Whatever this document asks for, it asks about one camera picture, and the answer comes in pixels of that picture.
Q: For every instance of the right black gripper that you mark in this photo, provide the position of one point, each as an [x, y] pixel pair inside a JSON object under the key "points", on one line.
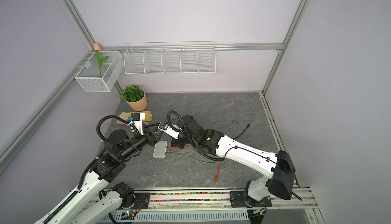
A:
{"points": [[177, 143]]}

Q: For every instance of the long white wire basket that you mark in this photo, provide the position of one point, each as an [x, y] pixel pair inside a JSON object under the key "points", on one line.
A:
{"points": [[161, 58]]}

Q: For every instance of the pink artificial tulip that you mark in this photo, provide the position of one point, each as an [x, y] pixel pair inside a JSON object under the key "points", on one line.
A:
{"points": [[100, 59]]}

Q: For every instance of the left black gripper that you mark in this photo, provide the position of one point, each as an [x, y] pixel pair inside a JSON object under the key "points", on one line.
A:
{"points": [[151, 137]]}

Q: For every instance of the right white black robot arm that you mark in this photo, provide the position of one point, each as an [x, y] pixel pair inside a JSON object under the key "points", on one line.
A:
{"points": [[277, 169]]}

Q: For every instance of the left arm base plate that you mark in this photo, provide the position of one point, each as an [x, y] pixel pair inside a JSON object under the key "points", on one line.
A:
{"points": [[138, 200]]}

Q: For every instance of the small white wire basket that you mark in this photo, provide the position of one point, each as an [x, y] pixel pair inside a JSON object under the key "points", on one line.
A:
{"points": [[88, 76]]}

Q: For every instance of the white network switch box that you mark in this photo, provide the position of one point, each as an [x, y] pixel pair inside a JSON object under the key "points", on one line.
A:
{"points": [[160, 149]]}

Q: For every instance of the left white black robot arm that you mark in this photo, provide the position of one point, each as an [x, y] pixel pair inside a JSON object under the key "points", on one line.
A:
{"points": [[87, 203]]}

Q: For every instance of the yellow work glove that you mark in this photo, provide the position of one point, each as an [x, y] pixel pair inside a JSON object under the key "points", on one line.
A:
{"points": [[124, 116]]}

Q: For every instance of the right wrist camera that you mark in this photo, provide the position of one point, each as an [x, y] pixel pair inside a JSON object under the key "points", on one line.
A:
{"points": [[167, 129]]}

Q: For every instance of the green plant in pot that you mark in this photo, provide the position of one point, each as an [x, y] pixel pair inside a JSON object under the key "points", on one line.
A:
{"points": [[135, 97]]}

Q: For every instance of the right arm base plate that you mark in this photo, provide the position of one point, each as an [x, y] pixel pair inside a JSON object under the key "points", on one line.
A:
{"points": [[239, 199]]}

